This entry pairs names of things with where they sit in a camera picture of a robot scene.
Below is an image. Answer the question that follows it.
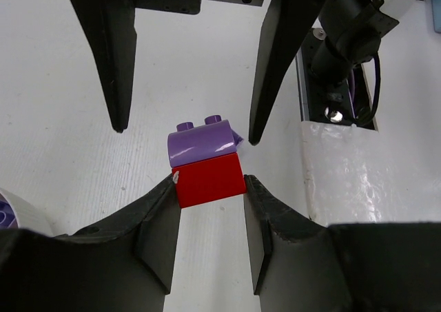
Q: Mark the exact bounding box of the purple curved lego brick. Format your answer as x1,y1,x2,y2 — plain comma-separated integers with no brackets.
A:
167,114,243,168

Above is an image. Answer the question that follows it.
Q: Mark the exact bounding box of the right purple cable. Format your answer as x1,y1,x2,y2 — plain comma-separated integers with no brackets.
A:
347,50,382,127

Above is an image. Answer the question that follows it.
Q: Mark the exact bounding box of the white round divided container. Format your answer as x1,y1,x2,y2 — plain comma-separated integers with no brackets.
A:
1,189,53,236

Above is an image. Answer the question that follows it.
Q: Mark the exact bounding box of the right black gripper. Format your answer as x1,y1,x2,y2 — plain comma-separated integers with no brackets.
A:
70,0,326,145

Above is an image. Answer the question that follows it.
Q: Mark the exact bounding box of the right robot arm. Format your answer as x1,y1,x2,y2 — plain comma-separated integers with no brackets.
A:
70,0,416,145

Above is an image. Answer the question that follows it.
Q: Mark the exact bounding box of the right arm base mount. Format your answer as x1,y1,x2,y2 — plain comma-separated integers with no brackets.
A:
296,28,381,130

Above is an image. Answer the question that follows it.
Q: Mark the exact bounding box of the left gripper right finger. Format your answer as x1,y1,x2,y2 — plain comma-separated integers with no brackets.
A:
244,176,440,311

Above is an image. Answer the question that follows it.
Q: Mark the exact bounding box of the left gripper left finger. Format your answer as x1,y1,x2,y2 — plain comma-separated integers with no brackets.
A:
1,177,181,311

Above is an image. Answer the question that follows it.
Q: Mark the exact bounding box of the red pink lego figure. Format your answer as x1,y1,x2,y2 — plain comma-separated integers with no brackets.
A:
172,153,247,209

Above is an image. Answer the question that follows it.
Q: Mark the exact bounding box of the purple decorated lego plate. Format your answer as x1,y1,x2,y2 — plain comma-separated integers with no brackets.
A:
0,196,18,229

